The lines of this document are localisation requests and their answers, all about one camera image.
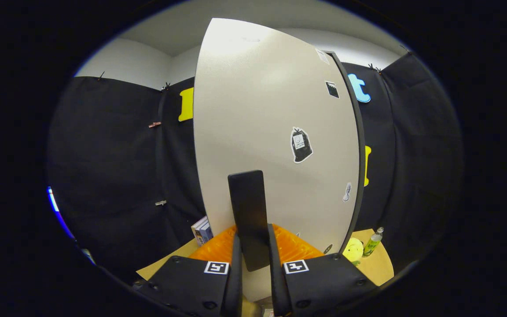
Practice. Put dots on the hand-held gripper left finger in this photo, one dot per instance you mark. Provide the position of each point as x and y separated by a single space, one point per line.
237 281

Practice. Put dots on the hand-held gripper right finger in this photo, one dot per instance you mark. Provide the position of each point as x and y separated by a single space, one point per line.
275 286

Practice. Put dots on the grey shoe cabinet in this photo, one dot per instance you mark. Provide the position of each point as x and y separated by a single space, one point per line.
361 132

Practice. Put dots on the yellow plush toy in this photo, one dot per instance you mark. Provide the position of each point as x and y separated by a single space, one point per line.
353 251

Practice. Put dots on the green bottle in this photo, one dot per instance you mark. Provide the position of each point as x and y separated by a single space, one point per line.
371 245

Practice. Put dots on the black backdrop cloth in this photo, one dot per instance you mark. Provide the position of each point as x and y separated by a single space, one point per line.
104 154

